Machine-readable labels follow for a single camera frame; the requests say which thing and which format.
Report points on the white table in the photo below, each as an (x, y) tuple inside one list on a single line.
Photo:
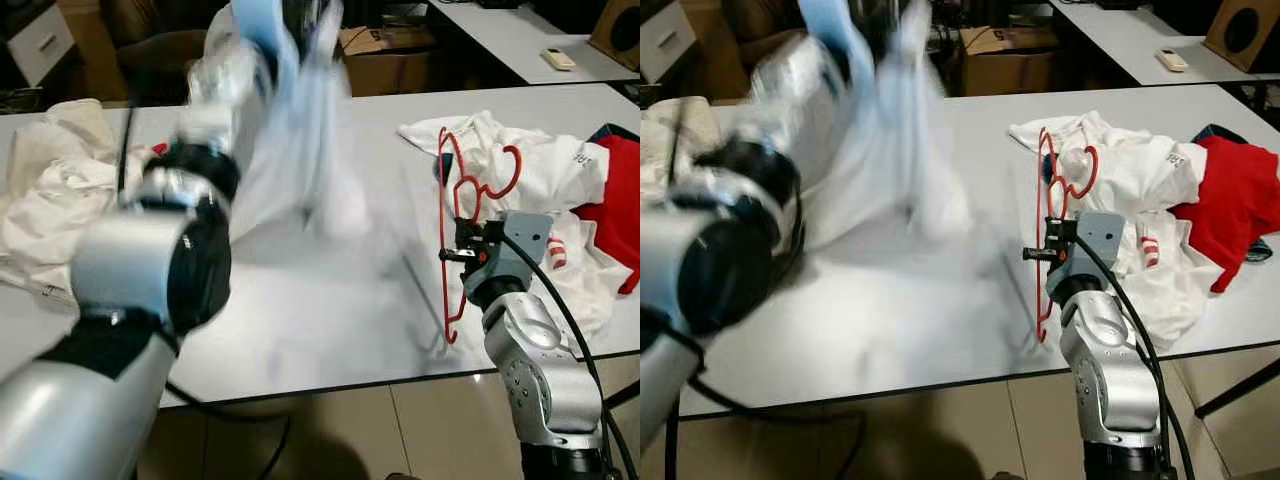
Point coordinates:
[(1130, 30), (520, 30)]

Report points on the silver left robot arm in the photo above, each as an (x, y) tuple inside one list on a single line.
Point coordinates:
[(720, 260), (130, 260)]

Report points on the small white garment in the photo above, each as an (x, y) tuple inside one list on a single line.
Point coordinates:
[(880, 160), (310, 150)]

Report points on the brown chair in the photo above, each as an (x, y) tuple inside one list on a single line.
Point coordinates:
[(750, 25), (150, 60)]

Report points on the white remote control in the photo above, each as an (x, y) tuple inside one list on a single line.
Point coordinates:
[(559, 59), (1172, 60)]

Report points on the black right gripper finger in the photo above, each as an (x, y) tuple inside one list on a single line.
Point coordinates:
[(455, 256), (1038, 254), (470, 233), (1058, 232)]

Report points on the white crumpled garment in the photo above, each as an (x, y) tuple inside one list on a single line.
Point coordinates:
[(60, 220)]

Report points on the red crumpled shirt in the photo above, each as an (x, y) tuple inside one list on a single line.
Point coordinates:
[(620, 200), (1235, 200)]

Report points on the white garment with striped tag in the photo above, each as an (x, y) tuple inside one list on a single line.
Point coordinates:
[(1130, 170), (560, 175)]

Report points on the plain brown cardboard box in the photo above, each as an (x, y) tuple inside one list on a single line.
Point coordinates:
[(1005, 65), (385, 65)]

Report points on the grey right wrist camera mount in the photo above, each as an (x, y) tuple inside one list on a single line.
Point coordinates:
[(522, 245), (1100, 240)]

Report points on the white drawer unit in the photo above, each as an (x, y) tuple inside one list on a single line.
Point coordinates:
[(40, 45), (665, 40)]

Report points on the grey table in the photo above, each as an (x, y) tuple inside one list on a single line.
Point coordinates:
[(330, 300), (950, 320)]

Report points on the wooden speaker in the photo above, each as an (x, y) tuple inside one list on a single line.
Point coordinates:
[(1245, 35), (620, 35)]

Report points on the red plastic hanger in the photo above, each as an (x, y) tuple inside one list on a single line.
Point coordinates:
[(519, 168), (1095, 168)]

